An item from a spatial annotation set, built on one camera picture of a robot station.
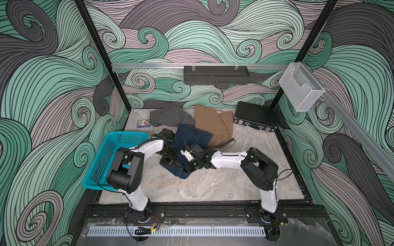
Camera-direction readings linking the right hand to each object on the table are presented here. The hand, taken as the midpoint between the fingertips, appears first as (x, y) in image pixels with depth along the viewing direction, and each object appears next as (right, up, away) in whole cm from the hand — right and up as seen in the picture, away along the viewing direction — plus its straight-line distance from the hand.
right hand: (181, 171), depth 87 cm
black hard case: (+60, +32, +32) cm, 75 cm away
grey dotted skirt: (-10, +33, +23) cm, 42 cm away
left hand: (-1, +6, +1) cm, 6 cm away
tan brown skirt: (+26, +27, +21) cm, 43 cm away
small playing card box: (-30, +27, +23) cm, 47 cm away
